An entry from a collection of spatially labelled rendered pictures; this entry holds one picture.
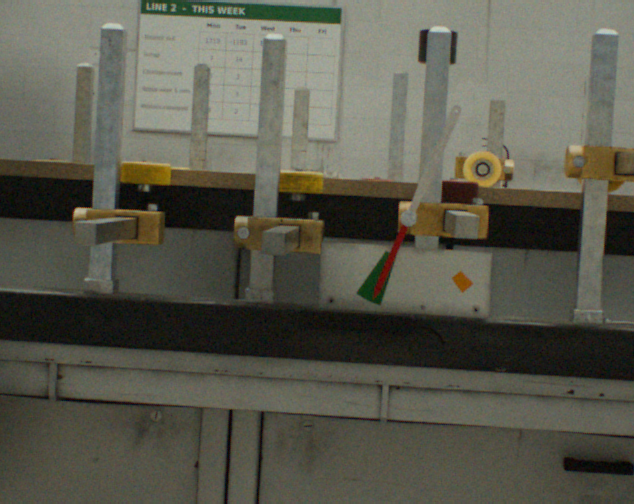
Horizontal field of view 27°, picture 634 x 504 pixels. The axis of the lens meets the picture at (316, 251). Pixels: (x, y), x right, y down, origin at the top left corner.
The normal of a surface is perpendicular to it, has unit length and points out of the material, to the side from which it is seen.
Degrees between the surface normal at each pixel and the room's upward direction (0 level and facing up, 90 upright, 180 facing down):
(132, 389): 90
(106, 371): 90
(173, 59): 90
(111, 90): 90
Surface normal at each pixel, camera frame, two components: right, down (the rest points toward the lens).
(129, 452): -0.05, 0.05
